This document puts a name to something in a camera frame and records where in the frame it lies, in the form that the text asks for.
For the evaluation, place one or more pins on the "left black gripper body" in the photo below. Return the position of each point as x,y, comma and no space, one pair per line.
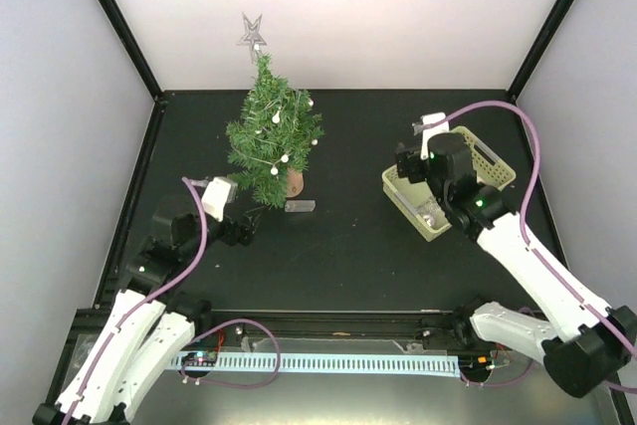
232,236

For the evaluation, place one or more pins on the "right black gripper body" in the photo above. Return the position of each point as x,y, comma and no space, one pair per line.
406,160

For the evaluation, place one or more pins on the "clear battery box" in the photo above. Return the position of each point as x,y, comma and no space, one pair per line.
300,206

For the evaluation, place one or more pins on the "green plastic basket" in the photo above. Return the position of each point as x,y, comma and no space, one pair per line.
464,189

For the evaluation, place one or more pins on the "small green christmas tree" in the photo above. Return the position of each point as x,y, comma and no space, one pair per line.
273,136

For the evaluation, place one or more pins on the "silver star tree topper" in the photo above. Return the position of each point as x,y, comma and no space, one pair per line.
252,37

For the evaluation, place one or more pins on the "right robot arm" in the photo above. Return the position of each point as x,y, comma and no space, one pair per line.
581,339

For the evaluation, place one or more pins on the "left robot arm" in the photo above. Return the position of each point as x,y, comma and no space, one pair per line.
149,321

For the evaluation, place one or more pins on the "small circuit board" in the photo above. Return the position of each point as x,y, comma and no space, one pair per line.
200,358

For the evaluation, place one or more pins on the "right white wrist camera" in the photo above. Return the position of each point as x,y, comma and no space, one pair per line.
428,126

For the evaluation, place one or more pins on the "black aluminium rail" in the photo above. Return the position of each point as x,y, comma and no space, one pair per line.
438,330

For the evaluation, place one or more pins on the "light blue slotted cable duct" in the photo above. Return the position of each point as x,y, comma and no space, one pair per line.
329,363

